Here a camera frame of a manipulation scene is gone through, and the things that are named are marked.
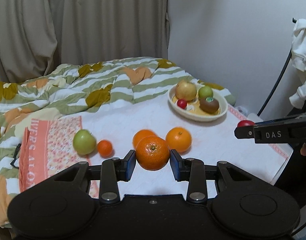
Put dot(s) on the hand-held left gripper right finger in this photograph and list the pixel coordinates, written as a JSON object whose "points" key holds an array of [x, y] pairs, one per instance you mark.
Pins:
{"points": [[175, 166]]}

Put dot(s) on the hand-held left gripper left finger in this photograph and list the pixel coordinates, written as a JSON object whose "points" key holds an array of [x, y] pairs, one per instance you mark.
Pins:
{"points": [[130, 165]]}

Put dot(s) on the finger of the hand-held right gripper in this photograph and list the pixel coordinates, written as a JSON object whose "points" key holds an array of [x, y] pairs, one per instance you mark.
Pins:
{"points": [[273, 122], [244, 133]]}

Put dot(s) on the red cherry tomato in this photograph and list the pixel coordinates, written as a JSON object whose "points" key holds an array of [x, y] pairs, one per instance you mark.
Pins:
{"points": [[245, 123], [182, 103]]}

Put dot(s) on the small orange mandarin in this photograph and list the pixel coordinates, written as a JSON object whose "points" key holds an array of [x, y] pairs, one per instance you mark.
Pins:
{"points": [[104, 148], [153, 155]]}

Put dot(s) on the brown kiwi with green sticker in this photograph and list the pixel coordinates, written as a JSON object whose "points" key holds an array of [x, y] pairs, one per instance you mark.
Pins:
{"points": [[209, 105]]}

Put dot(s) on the cream plate with cartoon print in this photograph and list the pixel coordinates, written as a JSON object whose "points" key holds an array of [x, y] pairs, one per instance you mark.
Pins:
{"points": [[193, 116]]}

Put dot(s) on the green apple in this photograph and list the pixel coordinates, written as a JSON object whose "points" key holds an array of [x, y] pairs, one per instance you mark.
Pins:
{"points": [[205, 92], [84, 142]]}

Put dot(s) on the yellow-brown pear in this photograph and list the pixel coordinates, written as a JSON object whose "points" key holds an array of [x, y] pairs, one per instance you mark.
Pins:
{"points": [[185, 90]]}

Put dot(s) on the white plastic bag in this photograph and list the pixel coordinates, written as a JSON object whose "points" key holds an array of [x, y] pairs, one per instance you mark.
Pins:
{"points": [[243, 110]]}

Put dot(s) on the large orange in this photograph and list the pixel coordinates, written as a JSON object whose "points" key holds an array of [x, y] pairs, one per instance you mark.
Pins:
{"points": [[140, 136], [178, 140]]}

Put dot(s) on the white garment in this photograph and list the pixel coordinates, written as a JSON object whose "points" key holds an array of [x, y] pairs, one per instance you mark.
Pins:
{"points": [[303, 45]]}

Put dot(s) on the green striped floral blanket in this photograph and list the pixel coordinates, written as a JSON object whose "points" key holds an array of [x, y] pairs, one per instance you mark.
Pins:
{"points": [[68, 85]]}

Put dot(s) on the beige curtain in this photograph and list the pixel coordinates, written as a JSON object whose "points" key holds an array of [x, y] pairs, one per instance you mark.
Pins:
{"points": [[68, 30]]}

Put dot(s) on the black bracket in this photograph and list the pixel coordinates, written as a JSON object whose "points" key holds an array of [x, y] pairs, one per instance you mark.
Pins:
{"points": [[16, 155]]}

